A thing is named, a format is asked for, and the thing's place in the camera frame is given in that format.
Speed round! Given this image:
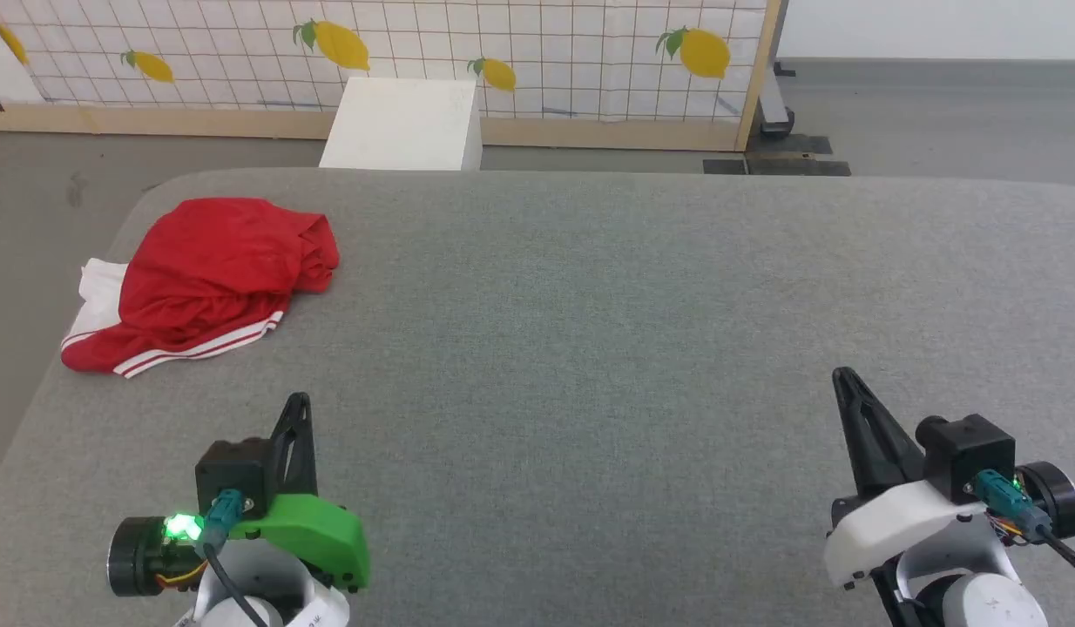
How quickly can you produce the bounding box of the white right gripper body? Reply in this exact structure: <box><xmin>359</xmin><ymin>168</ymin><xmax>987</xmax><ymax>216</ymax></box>
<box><xmin>822</xmin><ymin>460</ymin><xmax>1075</xmax><ymax>593</ymax></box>

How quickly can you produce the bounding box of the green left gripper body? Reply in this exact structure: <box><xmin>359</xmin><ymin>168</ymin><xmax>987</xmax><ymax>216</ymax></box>
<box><xmin>108</xmin><ymin>493</ymin><xmax>372</xmax><ymax>598</ymax></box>

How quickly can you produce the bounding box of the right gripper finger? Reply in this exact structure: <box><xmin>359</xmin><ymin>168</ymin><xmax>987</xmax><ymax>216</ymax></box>
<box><xmin>832</xmin><ymin>367</ymin><xmax>891</xmax><ymax>499</ymax></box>
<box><xmin>842</xmin><ymin>367</ymin><xmax>928</xmax><ymax>493</ymax></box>

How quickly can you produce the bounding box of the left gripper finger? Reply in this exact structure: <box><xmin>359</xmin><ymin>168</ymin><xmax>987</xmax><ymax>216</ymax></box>
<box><xmin>285</xmin><ymin>394</ymin><xmax>319</xmax><ymax>499</ymax></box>
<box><xmin>270</xmin><ymin>394</ymin><xmax>301</xmax><ymax>499</ymax></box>

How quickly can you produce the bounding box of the red white basketball jersey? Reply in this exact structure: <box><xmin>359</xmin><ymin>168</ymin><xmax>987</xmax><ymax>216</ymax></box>
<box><xmin>61</xmin><ymin>198</ymin><xmax>341</xmax><ymax>380</ymax></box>

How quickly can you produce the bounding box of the white paper label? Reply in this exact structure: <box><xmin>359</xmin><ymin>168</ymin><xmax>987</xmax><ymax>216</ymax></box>
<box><xmin>289</xmin><ymin>597</ymin><xmax>351</xmax><ymax>627</ymax></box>

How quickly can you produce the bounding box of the grey fabric sofa cushion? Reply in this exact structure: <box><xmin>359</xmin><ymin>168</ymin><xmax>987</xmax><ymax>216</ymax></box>
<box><xmin>0</xmin><ymin>167</ymin><xmax>1075</xmax><ymax>627</ymax></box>

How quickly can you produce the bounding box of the white square box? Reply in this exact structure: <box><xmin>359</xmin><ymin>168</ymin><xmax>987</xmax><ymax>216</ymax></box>
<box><xmin>318</xmin><ymin>77</ymin><xmax>483</xmax><ymax>172</ymax></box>

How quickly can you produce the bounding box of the grey metal panel stand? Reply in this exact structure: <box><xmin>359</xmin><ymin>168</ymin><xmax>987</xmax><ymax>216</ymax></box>
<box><xmin>760</xmin><ymin>0</ymin><xmax>797</xmax><ymax>140</ymax></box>

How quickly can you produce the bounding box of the lemon print tile panel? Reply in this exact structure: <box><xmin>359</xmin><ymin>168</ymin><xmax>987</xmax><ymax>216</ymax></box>
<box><xmin>0</xmin><ymin>0</ymin><xmax>783</xmax><ymax>154</ymax></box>

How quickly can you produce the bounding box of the black metal base plate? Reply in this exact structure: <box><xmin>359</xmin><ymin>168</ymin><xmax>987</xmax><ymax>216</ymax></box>
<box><xmin>703</xmin><ymin>134</ymin><xmax>852</xmax><ymax>177</ymax></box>

